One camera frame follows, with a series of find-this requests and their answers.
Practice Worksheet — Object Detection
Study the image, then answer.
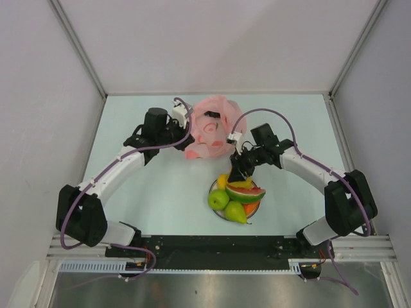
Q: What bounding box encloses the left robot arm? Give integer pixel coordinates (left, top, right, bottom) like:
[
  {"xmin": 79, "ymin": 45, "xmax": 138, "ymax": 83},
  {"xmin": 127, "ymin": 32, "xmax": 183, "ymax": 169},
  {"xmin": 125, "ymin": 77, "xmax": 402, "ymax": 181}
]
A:
[{"xmin": 56, "ymin": 101, "xmax": 194, "ymax": 257}]

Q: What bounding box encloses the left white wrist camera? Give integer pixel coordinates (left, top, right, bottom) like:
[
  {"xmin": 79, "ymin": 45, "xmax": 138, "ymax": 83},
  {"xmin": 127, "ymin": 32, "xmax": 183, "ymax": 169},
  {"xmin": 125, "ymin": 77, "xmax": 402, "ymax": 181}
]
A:
[{"xmin": 171, "ymin": 98, "xmax": 193, "ymax": 128}]

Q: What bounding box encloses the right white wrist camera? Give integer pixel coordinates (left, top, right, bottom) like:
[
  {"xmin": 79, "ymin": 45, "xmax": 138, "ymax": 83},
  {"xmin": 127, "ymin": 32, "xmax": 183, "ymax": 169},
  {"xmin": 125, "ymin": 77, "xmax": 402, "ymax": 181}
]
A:
[{"xmin": 226, "ymin": 132, "xmax": 245, "ymax": 154}]

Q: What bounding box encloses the yellow fake banana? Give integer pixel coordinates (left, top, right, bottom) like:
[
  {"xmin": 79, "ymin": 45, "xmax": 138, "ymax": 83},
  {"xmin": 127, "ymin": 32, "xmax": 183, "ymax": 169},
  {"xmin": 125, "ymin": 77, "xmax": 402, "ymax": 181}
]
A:
[{"xmin": 226, "ymin": 169, "xmax": 253, "ymax": 189}]

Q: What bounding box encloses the white printed plate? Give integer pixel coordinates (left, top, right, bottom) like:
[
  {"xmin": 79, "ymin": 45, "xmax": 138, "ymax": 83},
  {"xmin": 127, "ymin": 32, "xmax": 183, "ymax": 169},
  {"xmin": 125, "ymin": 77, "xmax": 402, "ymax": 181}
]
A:
[{"xmin": 209, "ymin": 180, "xmax": 257, "ymax": 221}]

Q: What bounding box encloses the green fake pear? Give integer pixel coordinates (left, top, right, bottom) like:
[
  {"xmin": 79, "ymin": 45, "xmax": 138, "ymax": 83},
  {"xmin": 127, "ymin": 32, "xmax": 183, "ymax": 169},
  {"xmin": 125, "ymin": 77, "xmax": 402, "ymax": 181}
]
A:
[{"xmin": 224, "ymin": 201, "xmax": 250, "ymax": 225}]

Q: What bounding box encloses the yellow fake fruit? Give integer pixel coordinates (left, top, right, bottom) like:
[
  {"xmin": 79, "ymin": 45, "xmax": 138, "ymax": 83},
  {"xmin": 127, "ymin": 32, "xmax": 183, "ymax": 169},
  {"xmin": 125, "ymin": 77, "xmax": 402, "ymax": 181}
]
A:
[{"xmin": 217, "ymin": 174, "xmax": 228, "ymax": 189}]

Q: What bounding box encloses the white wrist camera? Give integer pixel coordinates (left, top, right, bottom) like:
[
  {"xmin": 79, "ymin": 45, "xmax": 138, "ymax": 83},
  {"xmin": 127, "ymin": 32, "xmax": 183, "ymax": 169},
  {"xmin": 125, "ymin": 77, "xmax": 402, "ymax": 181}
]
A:
[
  {"xmin": 171, "ymin": 98, "xmax": 193, "ymax": 128},
  {"xmin": 226, "ymin": 132, "xmax": 245, "ymax": 154}
]

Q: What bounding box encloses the white cable duct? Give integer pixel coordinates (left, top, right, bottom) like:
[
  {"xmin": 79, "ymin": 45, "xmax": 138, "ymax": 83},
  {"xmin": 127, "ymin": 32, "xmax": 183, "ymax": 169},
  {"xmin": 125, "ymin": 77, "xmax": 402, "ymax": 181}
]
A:
[{"xmin": 59, "ymin": 260, "xmax": 320, "ymax": 276}]

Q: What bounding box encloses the green fake apple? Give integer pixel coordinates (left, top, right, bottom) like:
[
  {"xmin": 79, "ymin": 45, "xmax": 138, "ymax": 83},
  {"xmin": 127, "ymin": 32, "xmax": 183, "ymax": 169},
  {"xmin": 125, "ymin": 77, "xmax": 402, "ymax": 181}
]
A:
[{"xmin": 207, "ymin": 189, "xmax": 230, "ymax": 210}]

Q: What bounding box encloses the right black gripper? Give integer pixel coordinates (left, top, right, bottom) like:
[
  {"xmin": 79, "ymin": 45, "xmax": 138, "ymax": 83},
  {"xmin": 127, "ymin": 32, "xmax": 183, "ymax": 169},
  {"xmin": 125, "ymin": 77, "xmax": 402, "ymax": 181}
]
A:
[{"xmin": 228, "ymin": 145, "xmax": 266, "ymax": 183}]

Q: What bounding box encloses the red fake fruit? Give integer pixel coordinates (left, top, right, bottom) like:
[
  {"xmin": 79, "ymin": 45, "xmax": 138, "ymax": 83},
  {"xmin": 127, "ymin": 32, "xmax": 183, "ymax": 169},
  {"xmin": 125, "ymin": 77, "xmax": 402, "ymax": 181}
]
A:
[{"xmin": 243, "ymin": 201, "xmax": 260, "ymax": 217}]

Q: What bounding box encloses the fake watermelon slice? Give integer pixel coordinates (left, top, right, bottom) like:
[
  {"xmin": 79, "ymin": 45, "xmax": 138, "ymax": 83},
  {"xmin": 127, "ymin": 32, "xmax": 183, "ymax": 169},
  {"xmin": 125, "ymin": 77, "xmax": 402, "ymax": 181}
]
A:
[{"xmin": 225, "ymin": 184, "xmax": 266, "ymax": 204}]

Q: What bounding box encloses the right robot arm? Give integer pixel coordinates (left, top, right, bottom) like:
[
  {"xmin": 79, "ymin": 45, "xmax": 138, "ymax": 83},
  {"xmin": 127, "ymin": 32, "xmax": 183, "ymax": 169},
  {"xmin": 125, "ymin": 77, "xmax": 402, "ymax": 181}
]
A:
[{"xmin": 227, "ymin": 123, "xmax": 378, "ymax": 257}]

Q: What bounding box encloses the pink plastic bag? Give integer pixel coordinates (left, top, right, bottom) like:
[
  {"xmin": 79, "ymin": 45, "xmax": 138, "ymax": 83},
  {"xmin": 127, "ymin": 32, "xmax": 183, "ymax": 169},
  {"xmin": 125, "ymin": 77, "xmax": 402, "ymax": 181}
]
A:
[{"xmin": 184, "ymin": 95, "xmax": 247, "ymax": 160}]

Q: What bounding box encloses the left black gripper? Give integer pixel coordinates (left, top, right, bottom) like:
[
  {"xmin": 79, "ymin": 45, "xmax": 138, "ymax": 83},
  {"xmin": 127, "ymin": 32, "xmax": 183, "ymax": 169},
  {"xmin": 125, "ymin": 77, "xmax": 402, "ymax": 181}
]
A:
[{"xmin": 157, "ymin": 117, "xmax": 195, "ymax": 151}]

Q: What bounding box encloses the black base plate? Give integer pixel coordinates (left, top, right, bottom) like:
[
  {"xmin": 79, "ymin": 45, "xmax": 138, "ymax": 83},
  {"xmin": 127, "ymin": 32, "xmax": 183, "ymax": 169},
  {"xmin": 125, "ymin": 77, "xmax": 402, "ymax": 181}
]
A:
[{"xmin": 105, "ymin": 234, "xmax": 335, "ymax": 270}]

